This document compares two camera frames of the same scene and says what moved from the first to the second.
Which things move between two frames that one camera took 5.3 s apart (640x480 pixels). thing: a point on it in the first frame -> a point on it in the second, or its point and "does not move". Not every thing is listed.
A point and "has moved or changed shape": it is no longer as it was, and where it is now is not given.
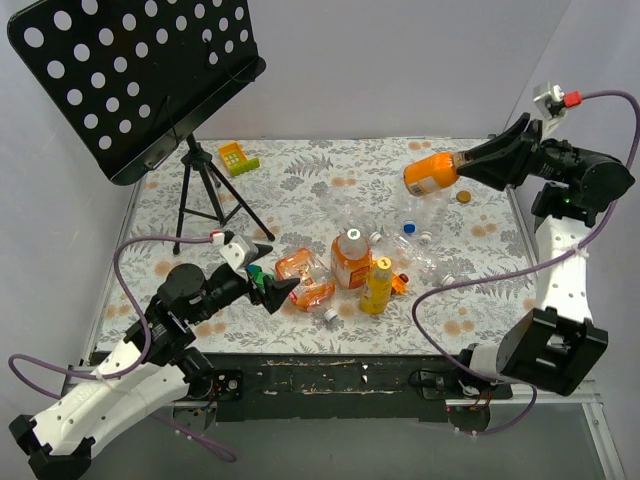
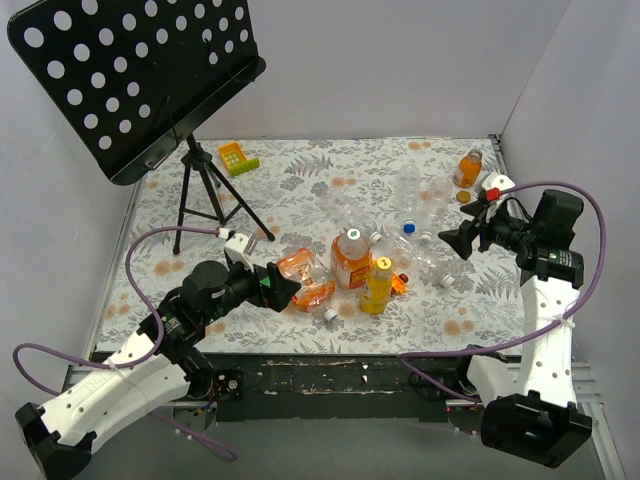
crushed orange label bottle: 316,285 does not move
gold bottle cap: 463,196 does not move
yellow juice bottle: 376,291 does not move
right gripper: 531,151 -> 481,231
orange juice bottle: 434,172 has moved or changed shape
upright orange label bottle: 351,260 does not move
